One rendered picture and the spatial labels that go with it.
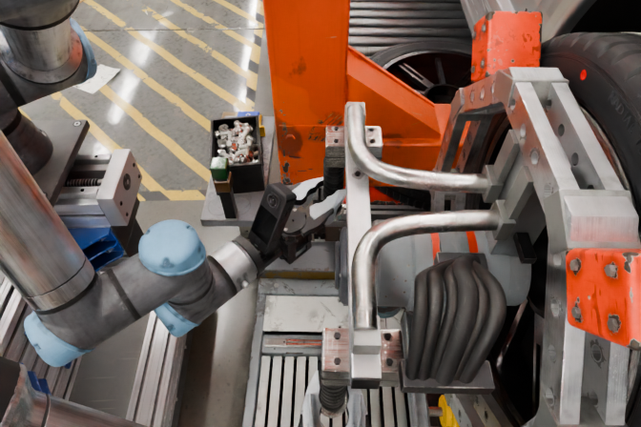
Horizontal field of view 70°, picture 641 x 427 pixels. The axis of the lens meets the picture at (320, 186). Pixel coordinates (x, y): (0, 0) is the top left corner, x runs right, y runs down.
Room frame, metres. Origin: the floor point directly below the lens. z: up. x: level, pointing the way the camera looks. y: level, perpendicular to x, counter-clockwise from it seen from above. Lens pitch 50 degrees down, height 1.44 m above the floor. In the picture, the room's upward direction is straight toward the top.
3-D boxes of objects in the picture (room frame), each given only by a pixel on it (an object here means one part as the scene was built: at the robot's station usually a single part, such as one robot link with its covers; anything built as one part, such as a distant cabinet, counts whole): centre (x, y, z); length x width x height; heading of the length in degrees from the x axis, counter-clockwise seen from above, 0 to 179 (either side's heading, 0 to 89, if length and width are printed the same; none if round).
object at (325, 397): (0.19, -0.02, 0.83); 0.04 x 0.04 x 0.16
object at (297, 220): (0.43, 0.08, 0.80); 0.12 x 0.08 x 0.09; 134
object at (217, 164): (0.74, 0.24, 0.64); 0.04 x 0.04 x 0.04; 89
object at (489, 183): (0.45, -0.13, 1.03); 0.19 x 0.18 x 0.11; 89
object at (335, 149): (0.53, -0.05, 0.93); 0.09 x 0.05 x 0.05; 89
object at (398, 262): (0.35, -0.18, 0.85); 0.21 x 0.14 x 0.14; 89
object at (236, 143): (0.92, 0.24, 0.51); 0.20 x 0.14 x 0.13; 8
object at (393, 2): (2.11, -0.43, 0.14); 2.47 x 0.85 x 0.27; 179
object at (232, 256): (0.37, 0.13, 0.81); 0.08 x 0.05 x 0.08; 44
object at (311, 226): (0.45, 0.02, 0.83); 0.09 x 0.05 x 0.02; 125
